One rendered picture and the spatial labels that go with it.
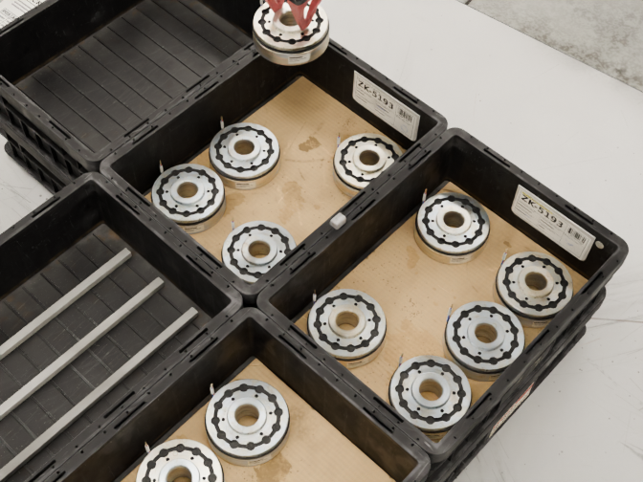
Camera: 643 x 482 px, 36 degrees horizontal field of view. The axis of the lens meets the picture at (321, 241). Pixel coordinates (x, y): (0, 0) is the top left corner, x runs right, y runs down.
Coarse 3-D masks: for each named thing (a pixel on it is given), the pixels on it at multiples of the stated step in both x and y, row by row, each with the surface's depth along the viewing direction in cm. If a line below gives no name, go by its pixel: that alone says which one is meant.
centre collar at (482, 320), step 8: (480, 320) 126; (488, 320) 126; (496, 320) 126; (472, 328) 126; (496, 328) 126; (472, 336) 125; (504, 336) 125; (472, 344) 125; (480, 344) 124; (488, 344) 124; (496, 344) 124
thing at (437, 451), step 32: (416, 160) 133; (384, 192) 130; (544, 192) 130; (352, 224) 127; (288, 320) 119; (320, 352) 116; (352, 384) 114; (512, 384) 117; (480, 416) 113; (448, 448) 110
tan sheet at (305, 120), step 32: (288, 96) 152; (320, 96) 152; (288, 128) 148; (320, 128) 148; (352, 128) 149; (192, 160) 145; (288, 160) 145; (320, 160) 145; (256, 192) 142; (288, 192) 142; (320, 192) 142; (224, 224) 138; (288, 224) 139; (320, 224) 139; (256, 256) 135
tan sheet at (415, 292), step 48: (528, 240) 138; (336, 288) 133; (384, 288) 133; (432, 288) 133; (480, 288) 133; (576, 288) 134; (432, 336) 129; (480, 336) 129; (528, 336) 129; (384, 384) 125; (480, 384) 125
